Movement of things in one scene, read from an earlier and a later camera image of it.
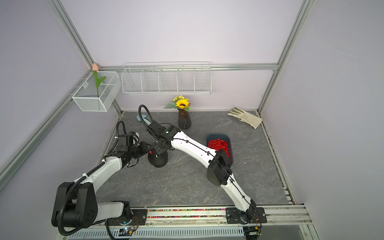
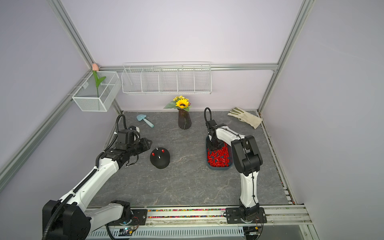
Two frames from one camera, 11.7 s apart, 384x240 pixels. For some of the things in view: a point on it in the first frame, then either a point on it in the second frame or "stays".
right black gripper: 154,146 → 211,148
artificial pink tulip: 95,68 stays
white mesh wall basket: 99,92 stays
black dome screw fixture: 156,159 stays
